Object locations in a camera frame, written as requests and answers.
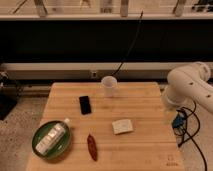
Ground white sponge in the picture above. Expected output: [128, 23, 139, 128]
[112, 119, 133, 135]

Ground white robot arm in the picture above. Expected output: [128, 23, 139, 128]
[162, 62, 213, 114]

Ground translucent plastic cup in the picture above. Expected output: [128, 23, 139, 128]
[101, 76, 117, 97]

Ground black smartphone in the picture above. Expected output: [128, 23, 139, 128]
[79, 96, 91, 115]

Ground white plastic bottle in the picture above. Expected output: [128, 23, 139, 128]
[35, 117, 71, 156]

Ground green plate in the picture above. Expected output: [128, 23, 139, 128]
[31, 120, 73, 160]

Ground black equipment at left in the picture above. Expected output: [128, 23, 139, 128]
[0, 71, 22, 120]

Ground black hanging cable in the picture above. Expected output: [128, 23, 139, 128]
[110, 9, 145, 77]

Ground blue cable connector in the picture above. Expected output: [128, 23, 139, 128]
[172, 115, 184, 128]

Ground black floor cables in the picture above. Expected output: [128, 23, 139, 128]
[173, 100, 209, 171]

